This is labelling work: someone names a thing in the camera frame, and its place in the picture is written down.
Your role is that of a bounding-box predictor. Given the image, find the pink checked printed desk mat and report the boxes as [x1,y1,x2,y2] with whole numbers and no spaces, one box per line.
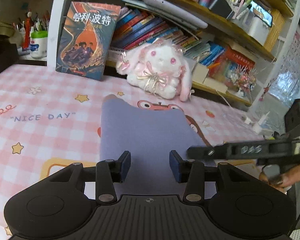
[0,64,290,238]

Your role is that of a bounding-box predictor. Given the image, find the red books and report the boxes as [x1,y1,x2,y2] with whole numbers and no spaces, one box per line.
[209,45,256,81]

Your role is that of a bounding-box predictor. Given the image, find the dark bag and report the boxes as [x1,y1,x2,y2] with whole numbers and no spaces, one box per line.
[0,4,22,67]

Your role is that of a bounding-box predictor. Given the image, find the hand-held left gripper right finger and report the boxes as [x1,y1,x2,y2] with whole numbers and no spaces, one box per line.
[169,150,255,203]

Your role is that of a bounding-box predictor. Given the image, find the white charging cable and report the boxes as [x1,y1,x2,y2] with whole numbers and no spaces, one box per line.
[215,89,248,120]

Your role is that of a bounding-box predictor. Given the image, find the white tablet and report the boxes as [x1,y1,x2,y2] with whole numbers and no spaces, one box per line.
[142,0,209,29]

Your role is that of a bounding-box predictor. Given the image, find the alphabet wall poster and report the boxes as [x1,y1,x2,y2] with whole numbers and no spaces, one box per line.
[269,29,300,108]

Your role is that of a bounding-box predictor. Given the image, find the purple and brown sweater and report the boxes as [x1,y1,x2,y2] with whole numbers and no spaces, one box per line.
[99,94,217,197]

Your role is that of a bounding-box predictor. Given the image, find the colourful flower ornament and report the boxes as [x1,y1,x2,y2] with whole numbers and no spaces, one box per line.
[230,64,258,98]

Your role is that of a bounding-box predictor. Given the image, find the smartphone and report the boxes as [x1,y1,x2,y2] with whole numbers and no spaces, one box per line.
[249,0,273,28]

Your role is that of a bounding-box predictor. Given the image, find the flat white box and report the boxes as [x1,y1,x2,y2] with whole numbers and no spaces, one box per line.
[202,76,228,95]

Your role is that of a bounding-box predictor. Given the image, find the white storage box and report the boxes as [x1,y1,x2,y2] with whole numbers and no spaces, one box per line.
[239,12,271,46]

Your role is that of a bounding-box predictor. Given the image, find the person's right hand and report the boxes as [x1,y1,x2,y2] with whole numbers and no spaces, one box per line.
[259,166,300,194]

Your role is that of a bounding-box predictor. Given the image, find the white pen cup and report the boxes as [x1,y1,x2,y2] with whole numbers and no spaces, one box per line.
[29,31,49,59]

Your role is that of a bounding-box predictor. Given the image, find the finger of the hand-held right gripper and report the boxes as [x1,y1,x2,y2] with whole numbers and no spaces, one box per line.
[187,138,292,160]

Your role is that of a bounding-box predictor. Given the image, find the wooden bookshelf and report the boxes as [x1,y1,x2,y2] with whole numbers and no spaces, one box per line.
[0,0,300,110]

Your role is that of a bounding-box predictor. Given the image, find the white square pen box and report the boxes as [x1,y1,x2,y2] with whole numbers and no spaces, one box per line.
[192,62,211,85]

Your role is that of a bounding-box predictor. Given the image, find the red tassel ornament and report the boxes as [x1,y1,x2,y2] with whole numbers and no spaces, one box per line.
[22,11,32,52]

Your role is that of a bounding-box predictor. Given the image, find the row of colourful books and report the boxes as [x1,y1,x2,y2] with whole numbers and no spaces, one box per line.
[107,6,227,67]

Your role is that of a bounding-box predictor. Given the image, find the white charger plug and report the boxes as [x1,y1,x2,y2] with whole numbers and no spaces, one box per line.
[244,111,271,133]

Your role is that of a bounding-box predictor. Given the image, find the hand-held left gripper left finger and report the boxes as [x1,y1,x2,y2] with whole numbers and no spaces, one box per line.
[49,151,132,205]

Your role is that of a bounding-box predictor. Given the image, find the fantasy novel with dragon cover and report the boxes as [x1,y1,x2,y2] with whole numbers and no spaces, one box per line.
[55,1,121,82]

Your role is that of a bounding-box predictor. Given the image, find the black pen holder with pens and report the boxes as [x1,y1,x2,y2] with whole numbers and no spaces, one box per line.
[207,0,256,22]

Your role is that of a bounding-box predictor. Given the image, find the deer wall sticker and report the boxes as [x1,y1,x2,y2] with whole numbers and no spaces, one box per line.
[259,78,276,103]

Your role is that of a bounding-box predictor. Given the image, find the white plush bunny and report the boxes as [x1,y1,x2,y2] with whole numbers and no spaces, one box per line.
[115,37,195,103]

